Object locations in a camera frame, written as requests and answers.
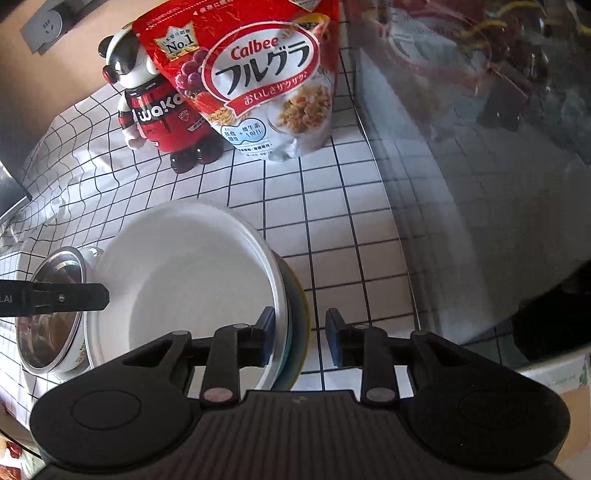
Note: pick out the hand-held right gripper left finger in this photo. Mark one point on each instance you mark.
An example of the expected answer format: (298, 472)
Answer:
(264, 337)

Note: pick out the blue bowl with white inside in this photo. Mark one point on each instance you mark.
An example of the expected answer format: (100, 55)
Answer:
(294, 323)

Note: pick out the cardboard box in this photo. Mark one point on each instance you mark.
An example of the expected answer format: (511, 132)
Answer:
(572, 387)

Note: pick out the red black bear figurine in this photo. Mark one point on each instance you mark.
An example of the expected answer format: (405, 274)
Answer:
(157, 115)

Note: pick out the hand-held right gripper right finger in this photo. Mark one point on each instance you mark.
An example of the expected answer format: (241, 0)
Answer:
(334, 339)

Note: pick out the red cereal bag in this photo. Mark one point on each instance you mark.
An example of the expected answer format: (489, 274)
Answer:
(258, 78)

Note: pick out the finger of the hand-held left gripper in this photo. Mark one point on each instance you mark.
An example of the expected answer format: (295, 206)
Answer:
(78, 297)

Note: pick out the steel bowl with white shell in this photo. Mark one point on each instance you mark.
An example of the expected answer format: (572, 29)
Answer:
(46, 344)

